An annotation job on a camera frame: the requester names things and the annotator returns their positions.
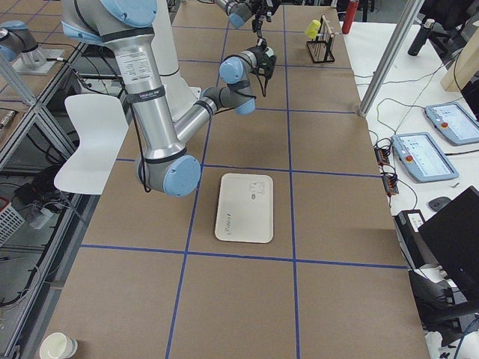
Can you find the black bottle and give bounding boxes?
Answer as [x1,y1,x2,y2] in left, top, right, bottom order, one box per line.
[407,19,436,56]

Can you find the black laptop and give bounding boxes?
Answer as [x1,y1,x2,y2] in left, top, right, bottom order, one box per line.
[419,186,478,300]

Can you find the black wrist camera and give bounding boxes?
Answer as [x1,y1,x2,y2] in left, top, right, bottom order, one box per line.
[252,46,277,80]

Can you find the black box with label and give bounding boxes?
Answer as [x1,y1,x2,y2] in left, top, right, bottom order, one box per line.
[393,209,439,269]

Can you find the white tray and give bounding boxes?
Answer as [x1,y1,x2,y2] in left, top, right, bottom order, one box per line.
[215,173,274,244]

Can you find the paper cup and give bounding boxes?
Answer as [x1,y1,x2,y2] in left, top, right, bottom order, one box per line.
[39,332,78,359]

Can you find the aluminium frame post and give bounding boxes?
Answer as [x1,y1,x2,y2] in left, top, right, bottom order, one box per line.
[358,0,424,117]

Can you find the white chair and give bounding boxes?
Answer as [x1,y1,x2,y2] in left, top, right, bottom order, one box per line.
[54,94,129,195]

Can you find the near teach pendant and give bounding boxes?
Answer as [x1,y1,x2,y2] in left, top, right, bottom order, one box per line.
[391,132,459,183]

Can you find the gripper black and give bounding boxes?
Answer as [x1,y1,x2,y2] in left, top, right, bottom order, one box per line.
[252,0,279,46]

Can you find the far teach pendant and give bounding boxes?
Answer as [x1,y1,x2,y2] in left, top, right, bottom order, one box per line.
[424,102,479,146]

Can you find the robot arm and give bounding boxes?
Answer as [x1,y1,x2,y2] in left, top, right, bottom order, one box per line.
[213,0,281,49]
[61,1,276,197]

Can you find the teach pendant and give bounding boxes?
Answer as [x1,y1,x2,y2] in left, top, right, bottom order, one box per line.
[424,102,479,146]
[391,132,459,183]

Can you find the black wire cup rack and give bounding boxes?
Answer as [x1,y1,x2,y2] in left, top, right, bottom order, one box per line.
[306,14,335,64]

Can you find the yellow cup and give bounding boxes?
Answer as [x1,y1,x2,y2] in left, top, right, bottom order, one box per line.
[304,19,321,40]

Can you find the white basket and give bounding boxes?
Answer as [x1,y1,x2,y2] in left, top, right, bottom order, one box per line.
[0,197,25,246]

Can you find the black computer mouse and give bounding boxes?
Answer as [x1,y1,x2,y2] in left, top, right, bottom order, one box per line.
[427,196,451,212]

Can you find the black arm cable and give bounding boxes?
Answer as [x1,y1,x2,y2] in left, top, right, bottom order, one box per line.
[228,70,272,99]

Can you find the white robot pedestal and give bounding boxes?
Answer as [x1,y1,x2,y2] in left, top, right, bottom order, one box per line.
[151,0,201,122]

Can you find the red cylinder bottle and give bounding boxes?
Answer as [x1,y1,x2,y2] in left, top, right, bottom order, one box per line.
[341,0,359,34]

